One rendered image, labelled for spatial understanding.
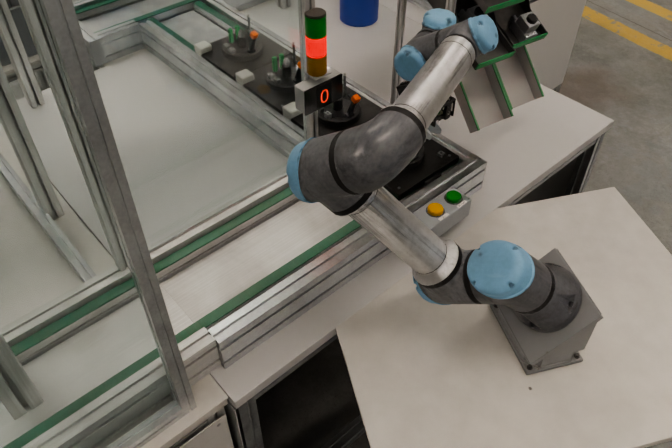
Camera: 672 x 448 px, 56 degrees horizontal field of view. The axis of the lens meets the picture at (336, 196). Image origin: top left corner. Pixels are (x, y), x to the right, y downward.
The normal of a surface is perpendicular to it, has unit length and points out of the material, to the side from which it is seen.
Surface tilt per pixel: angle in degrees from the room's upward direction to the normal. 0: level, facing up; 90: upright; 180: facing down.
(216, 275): 0
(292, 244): 0
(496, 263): 39
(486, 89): 45
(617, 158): 0
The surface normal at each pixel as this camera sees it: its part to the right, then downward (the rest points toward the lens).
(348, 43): 0.00, -0.73
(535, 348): -0.69, -0.39
